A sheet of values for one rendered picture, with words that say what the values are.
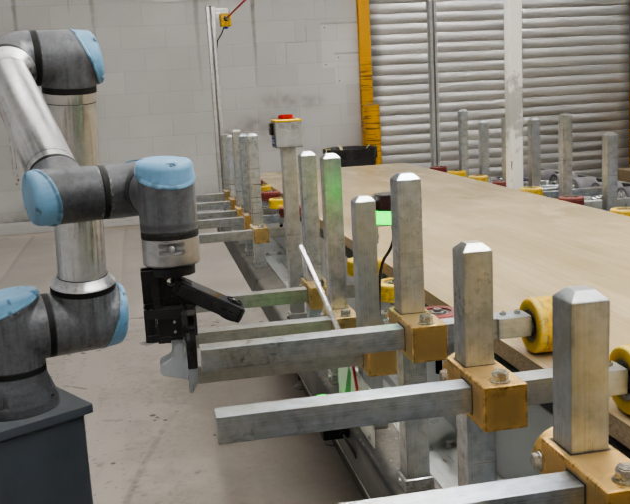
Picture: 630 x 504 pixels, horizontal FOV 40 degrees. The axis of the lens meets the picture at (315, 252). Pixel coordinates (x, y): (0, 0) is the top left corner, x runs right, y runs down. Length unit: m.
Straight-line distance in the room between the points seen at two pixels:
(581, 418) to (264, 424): 0.33
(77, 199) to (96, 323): 0.69
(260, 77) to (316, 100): 0.65
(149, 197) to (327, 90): 8.19
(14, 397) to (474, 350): 1.30
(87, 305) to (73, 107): 0.45
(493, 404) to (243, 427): 0.26
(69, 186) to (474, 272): 0.70
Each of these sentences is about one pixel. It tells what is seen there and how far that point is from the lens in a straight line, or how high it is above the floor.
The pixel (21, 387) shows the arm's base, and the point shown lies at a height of 0.67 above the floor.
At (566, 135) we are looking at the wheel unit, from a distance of 3.16.
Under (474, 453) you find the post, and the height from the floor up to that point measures 0.87.
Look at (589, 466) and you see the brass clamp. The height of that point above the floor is 0.97.
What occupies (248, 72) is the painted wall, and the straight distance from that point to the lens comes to 9.34.
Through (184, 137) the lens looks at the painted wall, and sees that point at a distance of 9.28.
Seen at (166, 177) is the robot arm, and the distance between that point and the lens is 1.33.
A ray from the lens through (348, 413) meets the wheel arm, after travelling 0.94.
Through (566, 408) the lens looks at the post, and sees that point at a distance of 0.78.
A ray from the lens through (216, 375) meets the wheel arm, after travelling 1.43.
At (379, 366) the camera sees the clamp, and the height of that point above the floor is 0.84.
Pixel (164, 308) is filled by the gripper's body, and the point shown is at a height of 0.96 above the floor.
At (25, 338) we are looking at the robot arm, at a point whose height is 0.78.
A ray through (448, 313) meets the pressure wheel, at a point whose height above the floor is 0.91.
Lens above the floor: 1.29
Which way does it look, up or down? 11 degrees down
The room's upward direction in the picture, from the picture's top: 3 degrees counter-clockwise
